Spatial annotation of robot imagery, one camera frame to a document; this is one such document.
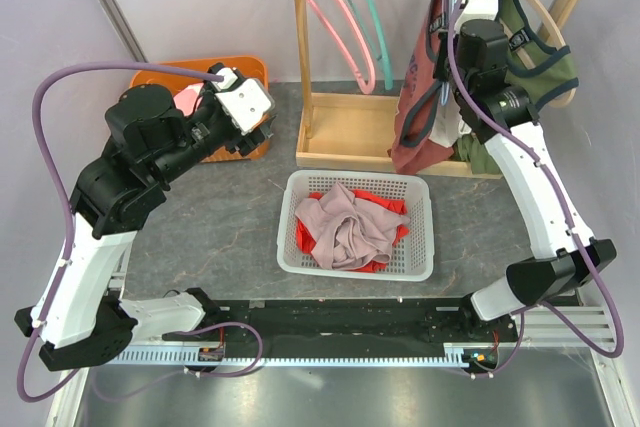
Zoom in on pink plastic hanger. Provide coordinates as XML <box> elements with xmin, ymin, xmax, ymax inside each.
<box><xmin>302</xmin><ymin>0</ymin><xmax>376</xmax><ymax>95</ymax></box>

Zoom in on red tank top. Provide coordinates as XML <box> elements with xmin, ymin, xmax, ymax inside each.
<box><xmin>294</xmin><ymin>188</ymin><xmax>409</xmax><ymax>274</ymax></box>

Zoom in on mauve tank top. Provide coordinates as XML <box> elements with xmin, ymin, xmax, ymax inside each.
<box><xmin>294</xmin><ymin>182</ymin><xmax>412</xmax><ymax>271</ymax></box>

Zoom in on dusty rose tank top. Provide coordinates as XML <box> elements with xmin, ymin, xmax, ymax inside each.
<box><xmin>389</xmin><ymin>0</ymin><xmax>454</xmax><ymax>175</ymax></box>

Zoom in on teal plastic hanger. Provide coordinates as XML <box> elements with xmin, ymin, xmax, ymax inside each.
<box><xmin>344</xmin><ymin>0</ymin><xmax>394</xmax><ymax>91</ymax></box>

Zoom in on blue wire hanger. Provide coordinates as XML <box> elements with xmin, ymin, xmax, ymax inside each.
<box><xmin>434</xmin><ymin>0</ymin><xmax>456</xmax><ymax>107</ymax></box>

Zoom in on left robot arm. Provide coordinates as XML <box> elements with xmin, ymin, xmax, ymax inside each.
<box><xmin>15</xmin><ymin>78</ymin><xmax>274</xmax><ymax>372</ymax></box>

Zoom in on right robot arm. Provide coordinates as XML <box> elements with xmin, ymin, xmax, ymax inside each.
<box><xmin>435</xmin><ymin>19</ymin><xmax>617</xmax><ymax>341</ymax></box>

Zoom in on white tank top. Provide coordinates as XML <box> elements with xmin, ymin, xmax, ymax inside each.
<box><xmin>429</xmin><ymin>95</ymin><xmax>471</xmax><ymax>147</ymax></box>

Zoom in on green tank top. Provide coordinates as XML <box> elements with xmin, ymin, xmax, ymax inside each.
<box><xmin>452</xmin><ymin>0</ymin><xmax>581</xmax><ymax>174</ymax></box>

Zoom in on beige wooden hanger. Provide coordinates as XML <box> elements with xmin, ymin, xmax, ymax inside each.
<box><xmin>496</xmin><ymin>0</ymin><xmax>579</xmax><ymax>110</ymax></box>

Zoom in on patterned clothes in bin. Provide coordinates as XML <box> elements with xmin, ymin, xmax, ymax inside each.
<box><xmin>173</xmin><ymin>84</ymin><xmax>204</xmax><ymax>117</ymax></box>

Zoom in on wooden clothes rack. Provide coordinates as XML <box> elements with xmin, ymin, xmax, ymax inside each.
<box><xmin>294</xmin><ymin>0</ymin><xmax>578</xmax><ymax>173</ymax></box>

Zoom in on white plastic basket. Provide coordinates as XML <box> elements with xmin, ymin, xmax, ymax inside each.
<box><xmin>277</xmin><ymin>170</ymin><xmax>435</xmax><ymax>282</ymax></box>

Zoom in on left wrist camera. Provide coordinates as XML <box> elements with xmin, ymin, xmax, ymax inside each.
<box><xmin>211</xmin><ymin>63</ymin><xmax>275</xmax><ymax>135</ymax></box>

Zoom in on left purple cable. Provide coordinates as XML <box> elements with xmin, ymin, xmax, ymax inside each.
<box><xmin>16</xmin><ymin>61</ymin><xmax>265</xmax><ymax>404</ymax></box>

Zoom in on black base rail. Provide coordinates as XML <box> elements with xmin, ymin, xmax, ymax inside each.
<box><xmin>161</xmin><ymin>296</ymin><xmax>531</xmax><ymax>359</ymax></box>

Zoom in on aluminium wall profile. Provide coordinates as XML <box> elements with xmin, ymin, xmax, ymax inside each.
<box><xmin>66</xmin><ymin>0</ymin><xmax>149</xmax><ymax>70</ymax></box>

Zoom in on slotted cable duct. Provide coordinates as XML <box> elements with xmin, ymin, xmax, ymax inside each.
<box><xmin>109</xmin><ymin>344</ymin><xmax>472</xmax><ymax>368</ymax></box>

